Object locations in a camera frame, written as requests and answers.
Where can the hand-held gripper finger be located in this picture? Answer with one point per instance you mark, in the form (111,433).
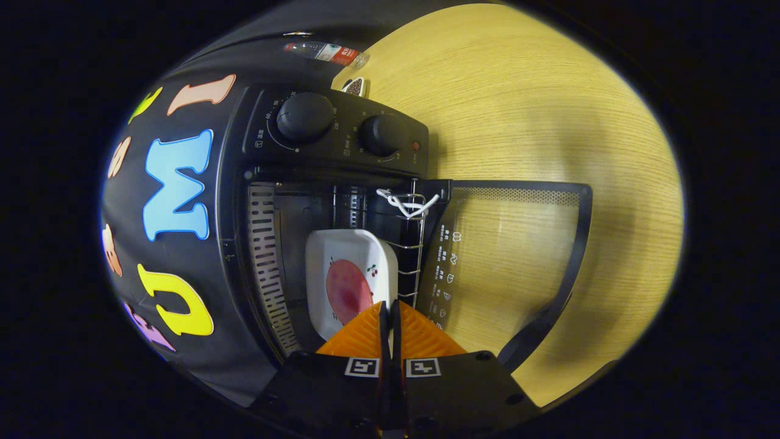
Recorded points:
(386,347)
(396,347)

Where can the pink ham slice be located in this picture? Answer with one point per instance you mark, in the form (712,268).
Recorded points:
(347,289)

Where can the white square plate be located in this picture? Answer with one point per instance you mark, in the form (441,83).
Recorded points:
(341,244)

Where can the black toaster oven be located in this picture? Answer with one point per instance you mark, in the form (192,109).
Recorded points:
(341,131)

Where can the white condiment dish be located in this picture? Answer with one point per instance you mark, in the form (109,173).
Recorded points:
(355,86)

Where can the clear plastic water bottle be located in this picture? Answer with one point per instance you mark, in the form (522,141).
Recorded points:
(329,53)

